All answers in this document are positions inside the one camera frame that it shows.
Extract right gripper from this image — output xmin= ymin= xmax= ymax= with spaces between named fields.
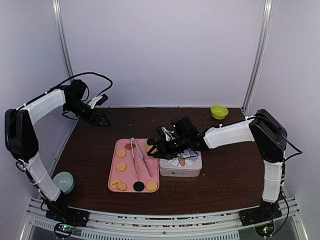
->
xmin=148 ymin=135 xmax=190 ymax=160

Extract metal serving tongs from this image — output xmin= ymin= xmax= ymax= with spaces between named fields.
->
xmin=130 ymin=137 xmax=152 ymax=180

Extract brown leaf shaped cookie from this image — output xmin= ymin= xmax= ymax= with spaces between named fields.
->
xmin=125 ymin=143 xmax=134 ymax=150

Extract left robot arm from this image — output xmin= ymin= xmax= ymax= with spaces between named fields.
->
xmin=4 ymin=79 xmax=111 ymax=203

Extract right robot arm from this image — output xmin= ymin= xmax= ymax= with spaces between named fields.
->
xmin=147 ymin=109 xmax=287 ymax=221

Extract round tan cookie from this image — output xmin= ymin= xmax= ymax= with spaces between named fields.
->
xmin=145 ymin=181 xmax=158 ymax=192
xmin=145 ymin=145 xmax=158 ymax=154

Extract pink plastic tray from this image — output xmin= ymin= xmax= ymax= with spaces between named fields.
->
xmin=108 ymin=138 xmax=160 ymax=193

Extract white divided cookie tin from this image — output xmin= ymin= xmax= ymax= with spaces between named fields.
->
xmin=159 ymin=166 xmax=202 ymax=177

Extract round tan cookie bottom right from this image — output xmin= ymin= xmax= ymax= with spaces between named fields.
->
xmin=145 ymin=181 xmax=158 ymax=192

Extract black sandwich cookie lower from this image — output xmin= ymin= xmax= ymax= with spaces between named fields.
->
xmin=133 ymin=181 xmax=145 ymax=192

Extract round cookie red mark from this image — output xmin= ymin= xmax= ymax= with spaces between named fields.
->
xmin=109 ymin=179 xmax=121 ymax=189

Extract green plastic bowl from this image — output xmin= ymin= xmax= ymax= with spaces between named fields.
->
xmin=210 ymin=105 xmax=229 ymax=120

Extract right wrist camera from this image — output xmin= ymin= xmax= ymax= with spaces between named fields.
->
xmin=156 ymin=126 xmax=176 ymax=142

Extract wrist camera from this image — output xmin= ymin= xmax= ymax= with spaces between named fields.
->
xmin=87 ymin=94 xmax=109 ymax=109
xmin=156 ymin=126 xmax=176 ymax=142

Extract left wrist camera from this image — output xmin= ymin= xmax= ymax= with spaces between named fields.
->
xmin=87 ymin=94 xmax=109 ymax=109

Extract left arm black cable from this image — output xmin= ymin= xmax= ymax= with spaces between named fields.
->
xmin=46 ymin=71 xmax=114 ymax=101

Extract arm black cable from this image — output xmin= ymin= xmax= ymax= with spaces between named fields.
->
xmin=274 ymin=132 xmax=304 ymax=161
xmin=46 ymin=71 xmax=114 ymax=101

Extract left frame post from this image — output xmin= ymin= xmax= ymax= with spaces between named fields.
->
xmin=52 ymin=0 xmax=74 ymax=77

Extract frame post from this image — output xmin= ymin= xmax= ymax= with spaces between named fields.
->
xmin=241 ymin=0 xmax=274 ymax=115
xmin=52 ymin=0 xmax=74 ymax=77

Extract right frame post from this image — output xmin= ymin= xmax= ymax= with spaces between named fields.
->
xmin=241 ymin=0 xmax=274 ymax=115

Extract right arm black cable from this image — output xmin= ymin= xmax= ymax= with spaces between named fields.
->
xmin=274 ymin=132 xmax=304 ymax=161

